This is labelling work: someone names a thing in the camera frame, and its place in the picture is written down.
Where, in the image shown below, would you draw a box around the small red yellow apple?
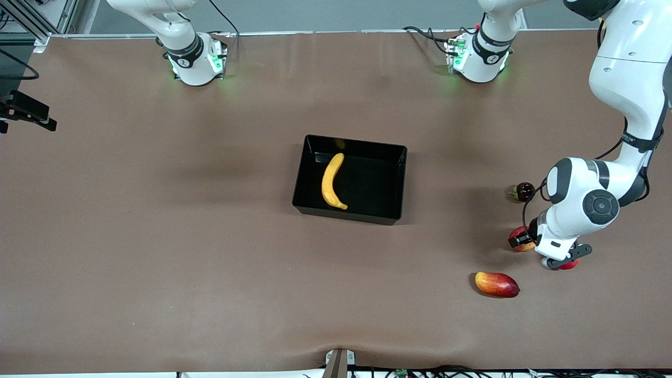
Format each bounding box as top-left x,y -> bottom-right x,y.
509,226 -> 537,253

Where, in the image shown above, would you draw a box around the yellow banana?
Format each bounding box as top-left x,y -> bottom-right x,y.
321,153 -> 349,211

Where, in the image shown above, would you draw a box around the black plastic box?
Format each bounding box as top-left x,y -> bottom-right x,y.
292,134 -> 408,226

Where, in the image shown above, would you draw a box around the dark purple mangosteen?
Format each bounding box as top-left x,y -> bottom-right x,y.
507,182 -> 537,204

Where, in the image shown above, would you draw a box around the red yellow mango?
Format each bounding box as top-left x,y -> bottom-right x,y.
475,271 -> 520,299

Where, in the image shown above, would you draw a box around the brown table mat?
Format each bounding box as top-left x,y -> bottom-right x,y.
0,30 -> 672,374

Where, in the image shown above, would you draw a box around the aluminium frame post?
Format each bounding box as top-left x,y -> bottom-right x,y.
0,0 -> 79,53

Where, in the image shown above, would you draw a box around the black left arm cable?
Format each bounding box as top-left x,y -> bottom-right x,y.
522,89 -> 671,233

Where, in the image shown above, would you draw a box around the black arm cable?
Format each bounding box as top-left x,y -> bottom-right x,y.
0,0 -> 240,80
522,89 -> 671,233

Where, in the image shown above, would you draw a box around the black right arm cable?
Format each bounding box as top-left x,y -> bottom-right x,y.
0,0 -> 240,80

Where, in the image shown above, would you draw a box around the metal camera bracket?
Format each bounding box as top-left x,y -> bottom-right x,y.
324,348 -> 356,378

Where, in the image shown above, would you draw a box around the black base cables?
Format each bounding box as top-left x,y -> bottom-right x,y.
403,25 -> 453,56

